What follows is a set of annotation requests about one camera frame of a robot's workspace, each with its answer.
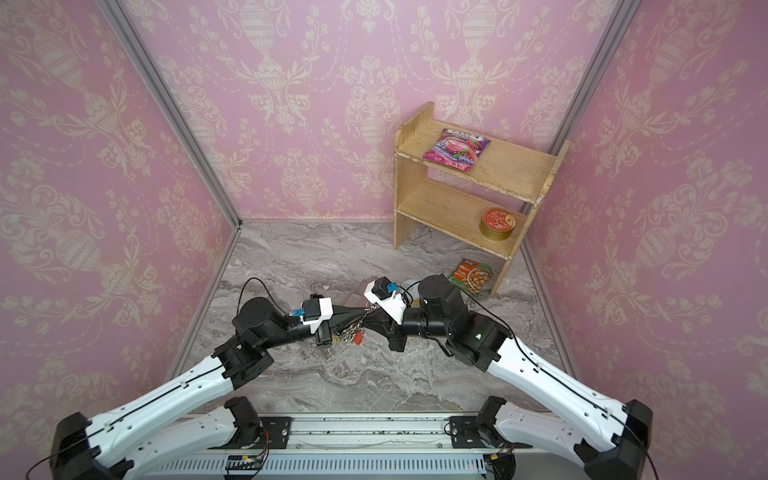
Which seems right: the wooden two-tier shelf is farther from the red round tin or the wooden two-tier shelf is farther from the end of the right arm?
the end of the right arm

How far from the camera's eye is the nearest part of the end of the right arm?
1.84 feet

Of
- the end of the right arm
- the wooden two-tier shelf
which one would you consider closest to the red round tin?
the wooden two-tier shelf

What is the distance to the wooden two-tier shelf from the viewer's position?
0.73 m
